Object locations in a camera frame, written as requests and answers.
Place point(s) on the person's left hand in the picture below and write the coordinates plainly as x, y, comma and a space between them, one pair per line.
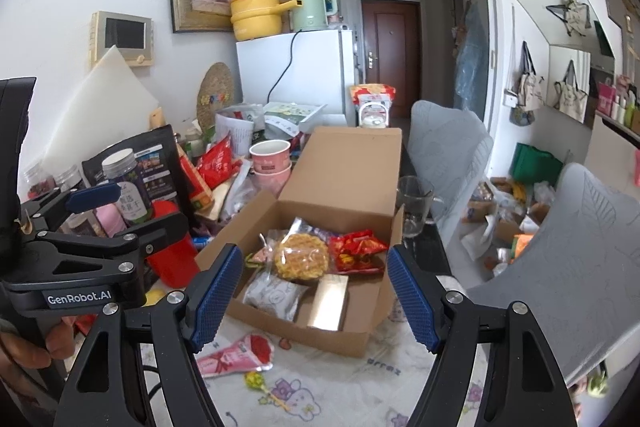
45, 347

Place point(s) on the small red snack packet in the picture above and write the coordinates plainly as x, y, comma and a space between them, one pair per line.
355, 263
360, 242

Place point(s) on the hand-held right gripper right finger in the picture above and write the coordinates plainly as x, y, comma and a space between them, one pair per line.
412, 302

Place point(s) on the brown door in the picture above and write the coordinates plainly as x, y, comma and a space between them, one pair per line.
390, 47

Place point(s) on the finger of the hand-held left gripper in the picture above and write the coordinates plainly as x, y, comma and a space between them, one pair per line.
92, 199
100, 252

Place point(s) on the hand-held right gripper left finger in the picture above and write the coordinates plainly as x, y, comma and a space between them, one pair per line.
215, 302

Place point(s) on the red snack bag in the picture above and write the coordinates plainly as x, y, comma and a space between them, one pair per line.
217, 162

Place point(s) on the glass mug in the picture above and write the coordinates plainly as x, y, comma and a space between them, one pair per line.
415, 207

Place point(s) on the small brown gold-faced box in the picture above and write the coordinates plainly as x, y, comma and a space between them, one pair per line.
327, 302

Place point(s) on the orange red paper bag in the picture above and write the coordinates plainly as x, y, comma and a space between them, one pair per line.
195, 182

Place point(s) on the white plastic board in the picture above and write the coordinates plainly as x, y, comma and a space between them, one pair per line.
100, 107

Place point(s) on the pink snack packet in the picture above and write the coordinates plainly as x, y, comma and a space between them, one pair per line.
235, 354

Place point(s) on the olive brown snack packet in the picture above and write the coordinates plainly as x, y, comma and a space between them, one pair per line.
257, 256

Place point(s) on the waffle crisp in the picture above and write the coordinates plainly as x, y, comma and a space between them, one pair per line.
301, 257

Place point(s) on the green bag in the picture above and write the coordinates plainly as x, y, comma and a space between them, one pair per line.
535, 164

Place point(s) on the white paper bag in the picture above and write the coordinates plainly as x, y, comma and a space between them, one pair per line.
240, 132

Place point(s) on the white doodle-print snack bag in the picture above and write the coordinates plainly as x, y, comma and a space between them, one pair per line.
275, 297

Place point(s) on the canvas tote bag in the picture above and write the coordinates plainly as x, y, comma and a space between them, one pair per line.
530, 92

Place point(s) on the white fridge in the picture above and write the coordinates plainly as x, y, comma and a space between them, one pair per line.
320, 72

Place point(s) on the shelf of cosmetic bottles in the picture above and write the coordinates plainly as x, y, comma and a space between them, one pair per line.
620, 107

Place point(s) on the large cardboard box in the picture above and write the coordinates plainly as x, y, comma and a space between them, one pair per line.
345, 177

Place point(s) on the orange snack bag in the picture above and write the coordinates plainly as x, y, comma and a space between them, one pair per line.
522, 246

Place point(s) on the white green flat box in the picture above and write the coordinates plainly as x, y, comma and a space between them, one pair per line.
292, 117

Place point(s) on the yellow cooking pot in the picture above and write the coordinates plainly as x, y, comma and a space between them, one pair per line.
257, 19

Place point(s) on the blue white packet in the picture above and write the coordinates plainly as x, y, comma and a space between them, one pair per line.
202, 241

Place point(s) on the round woven mat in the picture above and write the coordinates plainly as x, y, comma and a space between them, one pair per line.
215, 92

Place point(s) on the clear jar dark purple label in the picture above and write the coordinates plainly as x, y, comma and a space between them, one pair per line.
127, 192

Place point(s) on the grey leaf-pattern chair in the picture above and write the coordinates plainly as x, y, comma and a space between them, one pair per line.
575, 267
450, 157

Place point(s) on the red yellow nut bag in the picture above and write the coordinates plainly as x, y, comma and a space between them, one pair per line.
372, 92

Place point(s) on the red canister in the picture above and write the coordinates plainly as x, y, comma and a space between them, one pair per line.
172, 262

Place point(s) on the black printed pouch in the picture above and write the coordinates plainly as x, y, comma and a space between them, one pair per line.
150, 162

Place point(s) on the pale green electric kettle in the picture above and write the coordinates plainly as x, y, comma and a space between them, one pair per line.
310, 7

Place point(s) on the jar of dark red berries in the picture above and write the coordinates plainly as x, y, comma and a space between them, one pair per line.
37, 184

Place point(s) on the beige wall intercom panel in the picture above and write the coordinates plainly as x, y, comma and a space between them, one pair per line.
122, 37

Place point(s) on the blue plastic hanging bag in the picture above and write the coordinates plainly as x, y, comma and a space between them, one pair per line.
470, 62

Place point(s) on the pink paper cup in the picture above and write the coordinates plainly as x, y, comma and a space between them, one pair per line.
270, 154
272, 182

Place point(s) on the clear jar silver lid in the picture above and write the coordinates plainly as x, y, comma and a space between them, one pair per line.
67, 179

